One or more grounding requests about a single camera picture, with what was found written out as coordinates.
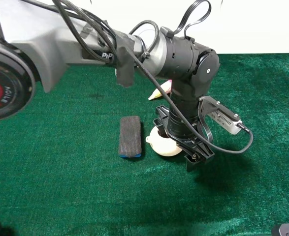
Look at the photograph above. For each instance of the green velvet table cloth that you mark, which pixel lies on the green velvet table cloth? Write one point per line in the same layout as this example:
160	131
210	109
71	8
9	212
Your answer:
60	173

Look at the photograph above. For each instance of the cream ceramic teapot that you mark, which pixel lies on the cream ceramic teapot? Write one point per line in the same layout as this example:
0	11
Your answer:
162	146

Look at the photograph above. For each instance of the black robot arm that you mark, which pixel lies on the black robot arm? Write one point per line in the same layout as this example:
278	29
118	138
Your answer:
39	41

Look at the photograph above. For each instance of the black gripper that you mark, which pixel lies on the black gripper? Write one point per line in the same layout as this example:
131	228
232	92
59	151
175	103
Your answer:
171	126

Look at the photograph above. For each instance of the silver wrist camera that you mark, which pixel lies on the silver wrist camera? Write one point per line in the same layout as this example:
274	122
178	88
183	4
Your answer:
220	114

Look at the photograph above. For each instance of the black and blue eraser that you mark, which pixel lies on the black and blue eraser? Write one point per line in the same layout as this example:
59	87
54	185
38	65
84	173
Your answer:
130	137

